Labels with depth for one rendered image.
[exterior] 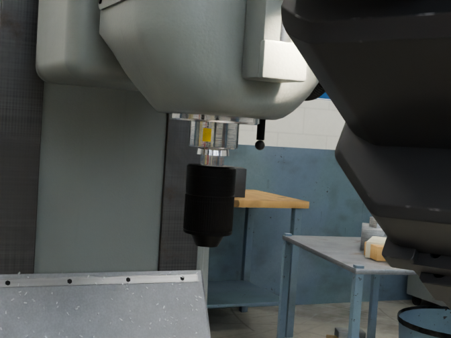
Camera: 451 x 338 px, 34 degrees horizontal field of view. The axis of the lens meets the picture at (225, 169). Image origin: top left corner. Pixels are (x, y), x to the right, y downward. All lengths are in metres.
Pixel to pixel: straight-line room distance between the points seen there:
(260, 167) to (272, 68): 4.89
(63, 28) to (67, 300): 0.41
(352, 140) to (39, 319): 0.89
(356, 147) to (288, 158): 5.40
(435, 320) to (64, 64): 2.63
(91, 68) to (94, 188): 0.32
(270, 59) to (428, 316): 2.70
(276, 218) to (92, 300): 4.57
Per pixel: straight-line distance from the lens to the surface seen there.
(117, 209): 1.07
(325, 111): 5.74
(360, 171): 0.17
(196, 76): 0.62
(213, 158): 0.70
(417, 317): 3.20
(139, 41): 0.64
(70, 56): 0.78
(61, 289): 1.05
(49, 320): 1.04
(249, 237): 5.34
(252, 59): 0.60
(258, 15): 0.60
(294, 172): 5.61
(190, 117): 0.67
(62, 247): 1.06
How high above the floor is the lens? 1.30
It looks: 3 degrees down
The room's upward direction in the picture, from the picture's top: 4 degrees clockwise
